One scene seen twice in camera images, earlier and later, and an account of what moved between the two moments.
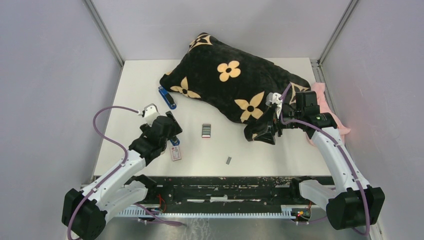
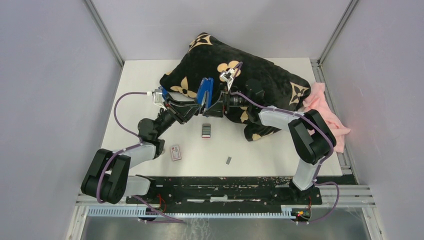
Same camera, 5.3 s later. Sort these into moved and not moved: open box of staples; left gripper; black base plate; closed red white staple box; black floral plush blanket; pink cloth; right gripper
Moved: left gripper; right gripper
Not moved: black base plate; open box of staples; pink cloth; closed red white staple box; black floral plush blanket
